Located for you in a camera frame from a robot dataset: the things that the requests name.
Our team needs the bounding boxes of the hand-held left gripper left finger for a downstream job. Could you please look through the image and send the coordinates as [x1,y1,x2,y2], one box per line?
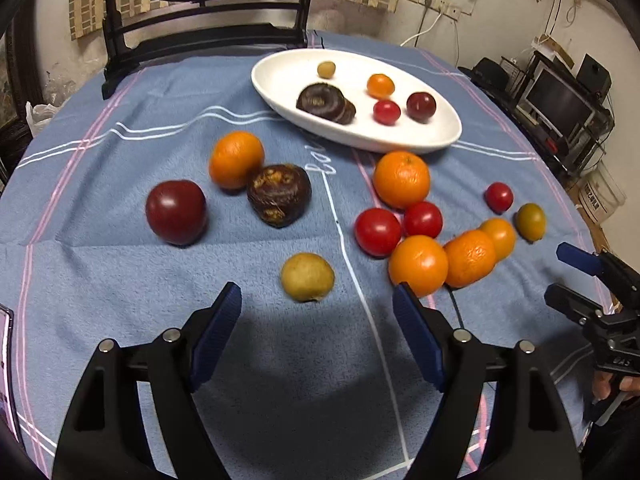
[51,281,243,480]

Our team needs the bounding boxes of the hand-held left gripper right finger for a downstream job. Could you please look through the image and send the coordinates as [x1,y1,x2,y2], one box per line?
[392,282,583,480]

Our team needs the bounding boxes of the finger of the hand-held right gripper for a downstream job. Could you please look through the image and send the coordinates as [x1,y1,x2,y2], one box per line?
[556,242,640,311]
[544,283,609,329]

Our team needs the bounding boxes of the olive green plum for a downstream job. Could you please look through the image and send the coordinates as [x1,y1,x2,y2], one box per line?
[515,203,547,242]

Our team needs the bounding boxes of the yellow orange mandarin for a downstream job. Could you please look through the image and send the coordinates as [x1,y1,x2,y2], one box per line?
[479,218,517,262]

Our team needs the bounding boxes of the large yellow green plum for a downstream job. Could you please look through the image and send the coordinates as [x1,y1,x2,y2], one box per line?
[280,253,335,303]

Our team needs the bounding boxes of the red cherry tomato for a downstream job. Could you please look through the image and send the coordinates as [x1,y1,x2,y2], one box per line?
[403,201,444,239]
[485,182,514,214]
[373,100,402,126]
[355,208,403,257]

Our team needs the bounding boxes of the large dark red plum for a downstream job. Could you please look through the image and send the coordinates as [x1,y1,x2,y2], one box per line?
[145,180,208,247]

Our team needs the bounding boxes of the white oval plate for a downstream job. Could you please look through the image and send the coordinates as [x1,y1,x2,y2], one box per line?
[251,49,462,155]

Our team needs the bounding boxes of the person's right hand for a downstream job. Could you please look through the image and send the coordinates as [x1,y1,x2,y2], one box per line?
[591,369,640,403]

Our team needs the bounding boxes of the white plastic bucket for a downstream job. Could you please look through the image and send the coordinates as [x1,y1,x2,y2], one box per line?
[580,160,627,224]

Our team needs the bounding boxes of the blue striped tablecloth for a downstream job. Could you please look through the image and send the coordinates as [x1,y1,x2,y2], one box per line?
[0,30,628,480]

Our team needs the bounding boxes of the black tv stand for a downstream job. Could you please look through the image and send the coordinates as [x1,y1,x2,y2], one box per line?
[460,65,616,177]

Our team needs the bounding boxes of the computer monitor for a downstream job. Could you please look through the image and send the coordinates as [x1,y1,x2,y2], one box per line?
[520,62,598,138]

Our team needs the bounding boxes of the black speaker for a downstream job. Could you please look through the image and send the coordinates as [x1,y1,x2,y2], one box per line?
[577,54,612,96]

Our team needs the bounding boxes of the black hat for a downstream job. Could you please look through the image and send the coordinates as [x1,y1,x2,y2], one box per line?
[470,57,512,89]

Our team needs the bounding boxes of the cardboard box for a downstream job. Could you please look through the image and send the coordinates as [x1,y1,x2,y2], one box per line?
[534,35,576,68]

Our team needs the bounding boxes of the small dark red plum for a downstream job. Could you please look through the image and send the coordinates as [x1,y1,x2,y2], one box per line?
[406,92,437,122]

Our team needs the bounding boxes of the smartphone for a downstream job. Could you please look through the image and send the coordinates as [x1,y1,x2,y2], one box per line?
[0,305,17,436]

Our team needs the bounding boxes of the small orange mandarin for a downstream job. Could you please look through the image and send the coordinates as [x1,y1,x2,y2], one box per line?
[367,73,396,99]

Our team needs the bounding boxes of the white plastic bag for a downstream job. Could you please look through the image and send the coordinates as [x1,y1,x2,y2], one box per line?
[25,101,62,137]

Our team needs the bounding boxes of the black framed embroidery screen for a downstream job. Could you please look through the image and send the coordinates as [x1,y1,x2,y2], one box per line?
[101,0,317,101]

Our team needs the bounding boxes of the dark framed picture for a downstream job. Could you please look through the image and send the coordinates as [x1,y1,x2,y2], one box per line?
[0,30,43,161]

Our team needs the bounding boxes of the white power cable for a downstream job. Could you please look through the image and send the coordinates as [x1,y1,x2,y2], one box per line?
[400,10,444,47]

